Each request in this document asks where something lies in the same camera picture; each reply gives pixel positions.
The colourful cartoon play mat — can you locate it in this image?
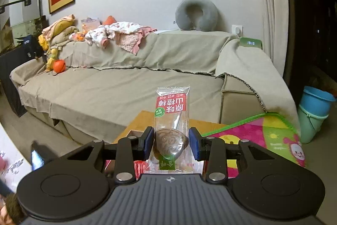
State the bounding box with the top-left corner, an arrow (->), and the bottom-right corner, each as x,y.
201,112 -> 306,178

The round red hawthorn snack packet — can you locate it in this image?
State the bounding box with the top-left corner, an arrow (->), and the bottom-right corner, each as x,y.
134,160 -> 148,179

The orange toy ball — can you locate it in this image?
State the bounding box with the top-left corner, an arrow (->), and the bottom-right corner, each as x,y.
53,59 -> 66,74

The glass fish tank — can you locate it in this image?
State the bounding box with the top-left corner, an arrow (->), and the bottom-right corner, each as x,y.
1,0 -> 47,54

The beige covered sofa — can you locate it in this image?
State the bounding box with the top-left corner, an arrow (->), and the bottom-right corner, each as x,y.
10,31 -> 300,144

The blue plastic bucket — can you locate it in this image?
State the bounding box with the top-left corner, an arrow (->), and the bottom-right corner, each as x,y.
299,86 -> 336,116

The green plastic bucket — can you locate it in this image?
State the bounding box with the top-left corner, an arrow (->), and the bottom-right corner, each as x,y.
298,105 -> 328,144

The yellow plush toy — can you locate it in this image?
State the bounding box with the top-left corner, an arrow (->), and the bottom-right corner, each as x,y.
37,13 -> 77,73

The pink cardboard box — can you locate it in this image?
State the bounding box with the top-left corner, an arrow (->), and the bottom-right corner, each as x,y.
126,130 -> 143,139

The green digital clock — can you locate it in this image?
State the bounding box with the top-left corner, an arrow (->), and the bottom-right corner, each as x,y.
239,36 -> 263,50

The grey neck pillow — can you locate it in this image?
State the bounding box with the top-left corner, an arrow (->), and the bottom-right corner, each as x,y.
175,0 -> 218,32

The white wall socket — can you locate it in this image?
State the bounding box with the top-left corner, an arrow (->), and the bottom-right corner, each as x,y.
232,24 -> 243,37

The beige curtain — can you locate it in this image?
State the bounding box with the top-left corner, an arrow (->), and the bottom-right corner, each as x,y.
262,0 -> 289,75

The pink baby clothes pile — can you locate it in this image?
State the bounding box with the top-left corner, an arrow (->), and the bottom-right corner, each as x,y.
68,20 -> 158,56

